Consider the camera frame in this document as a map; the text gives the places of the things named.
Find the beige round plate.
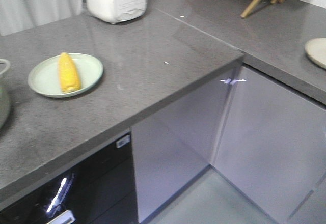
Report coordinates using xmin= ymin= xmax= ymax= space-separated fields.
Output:
xmin=305 ymin=38 xmax=326 ymax=69

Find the light green plate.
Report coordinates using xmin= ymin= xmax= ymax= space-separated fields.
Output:
xmin=28 ymin=53 xmax=103 ymax=98

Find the grey side cabinet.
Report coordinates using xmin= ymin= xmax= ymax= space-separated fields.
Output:
xmin=214 ymin=67 xmax=325 ymax=223

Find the green electric cooking pot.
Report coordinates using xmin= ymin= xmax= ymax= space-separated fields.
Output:
xmin=1 ymin=59 xmax=11 ymax=128

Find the black built-in disinfection cabinet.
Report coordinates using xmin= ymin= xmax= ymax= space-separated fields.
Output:
xmin=1 ymin=132 xmax=138 ymax=223

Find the white pleated curtain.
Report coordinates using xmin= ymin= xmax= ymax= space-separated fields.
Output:
xmin=1 ymin=0 xmax=84 ymax=36

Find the grey cabinet door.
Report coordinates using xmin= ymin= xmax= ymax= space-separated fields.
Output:
xmin=131 ymin=69 xmax=236 ymax=222

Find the corn cob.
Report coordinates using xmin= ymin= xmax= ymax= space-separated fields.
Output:
xmin=58 ymin=52 xmax=82 ymax=93

